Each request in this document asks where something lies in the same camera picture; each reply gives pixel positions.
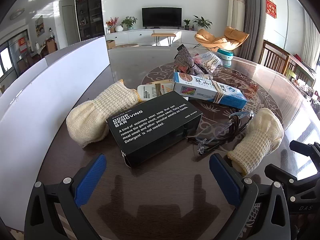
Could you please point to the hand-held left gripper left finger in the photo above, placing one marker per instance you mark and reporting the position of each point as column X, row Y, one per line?
column 90, row 180

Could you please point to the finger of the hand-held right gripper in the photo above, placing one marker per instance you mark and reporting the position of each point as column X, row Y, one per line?
column 307, row 151
column 280, row 175

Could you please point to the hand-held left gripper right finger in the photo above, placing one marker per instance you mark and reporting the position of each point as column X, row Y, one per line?
column 225, row 177

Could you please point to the black cardboard box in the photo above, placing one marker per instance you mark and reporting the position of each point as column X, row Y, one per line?
column 150, row 130

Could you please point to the blue and white carton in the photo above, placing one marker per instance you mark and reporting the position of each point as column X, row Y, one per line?
column 200, row 87

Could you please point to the white sunscreen bottle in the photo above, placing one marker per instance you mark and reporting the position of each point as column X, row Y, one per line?
column 150, row 92

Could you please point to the cream knit glove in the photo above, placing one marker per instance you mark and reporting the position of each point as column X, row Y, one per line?
column 260, row 135
column 95, row 115

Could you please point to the clear safety glasses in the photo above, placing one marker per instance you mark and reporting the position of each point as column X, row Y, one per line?
column 235, row 122

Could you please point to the green stool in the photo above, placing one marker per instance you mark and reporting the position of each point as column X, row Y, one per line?
column 292, row 71

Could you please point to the wooden dining chair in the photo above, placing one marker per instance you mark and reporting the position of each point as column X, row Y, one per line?
column 273, row 56

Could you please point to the white sheer curtain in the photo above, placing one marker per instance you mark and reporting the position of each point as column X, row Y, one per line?
column 311, row 40

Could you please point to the gold cosmetic tube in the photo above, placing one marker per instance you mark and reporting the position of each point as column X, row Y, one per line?
column 160, row 81

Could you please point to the bag of cotton swabs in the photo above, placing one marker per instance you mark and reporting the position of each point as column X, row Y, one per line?
column 211, row 62

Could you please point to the teal round jar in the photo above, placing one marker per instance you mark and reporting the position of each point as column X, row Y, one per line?
column 225, row 55

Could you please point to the rhinestone hair clip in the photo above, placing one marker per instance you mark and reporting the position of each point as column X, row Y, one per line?
column 185, row 60

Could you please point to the brown cardboard box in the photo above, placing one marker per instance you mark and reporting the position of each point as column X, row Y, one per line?
column 110, row 44

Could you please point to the orange lounge chair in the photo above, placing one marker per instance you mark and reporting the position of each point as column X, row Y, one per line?
column 212, row 38

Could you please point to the round wooden board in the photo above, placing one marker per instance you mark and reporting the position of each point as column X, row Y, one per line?
column 126, row 45

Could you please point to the grey curtain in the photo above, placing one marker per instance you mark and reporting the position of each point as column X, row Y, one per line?
column 251, row 17

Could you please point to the white television cabinet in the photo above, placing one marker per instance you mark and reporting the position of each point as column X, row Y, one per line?
column 135, row 36

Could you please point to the red window poster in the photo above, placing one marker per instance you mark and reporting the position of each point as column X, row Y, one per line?
column 23, row 44

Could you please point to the white round vase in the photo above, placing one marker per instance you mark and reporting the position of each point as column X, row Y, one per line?
column 119, row 28

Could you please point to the white door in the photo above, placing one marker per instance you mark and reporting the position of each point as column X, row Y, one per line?
column 68, row 26

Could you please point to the wooden bench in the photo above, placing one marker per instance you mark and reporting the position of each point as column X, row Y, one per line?
column 163, row 34

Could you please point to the red flower plant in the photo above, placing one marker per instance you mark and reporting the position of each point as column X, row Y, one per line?
column 111, row 23

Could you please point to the large leafy potted plant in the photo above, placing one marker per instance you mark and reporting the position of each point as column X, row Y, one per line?
column 202, row 21

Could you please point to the small potted plant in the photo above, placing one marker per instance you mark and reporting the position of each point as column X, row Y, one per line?
column 186, row 23

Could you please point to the covered floor air conditioner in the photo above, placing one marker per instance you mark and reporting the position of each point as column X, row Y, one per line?
column 237, row 7

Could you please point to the green potted plant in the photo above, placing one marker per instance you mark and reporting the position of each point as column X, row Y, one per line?
column 128, row 22

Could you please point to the dark glass display cabinet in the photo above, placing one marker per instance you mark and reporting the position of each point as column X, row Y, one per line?
column 88, row 10

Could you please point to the black television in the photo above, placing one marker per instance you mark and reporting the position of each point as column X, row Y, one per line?
column 161, row 17

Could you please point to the round ceiling lamp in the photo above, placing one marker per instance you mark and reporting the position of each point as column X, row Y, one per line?
column 17, row 14

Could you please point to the red wall hanging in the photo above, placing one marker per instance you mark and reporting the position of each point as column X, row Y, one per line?
column 271, row 8

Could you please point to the framed wall painting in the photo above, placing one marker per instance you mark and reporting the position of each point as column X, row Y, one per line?
column 39, row 26

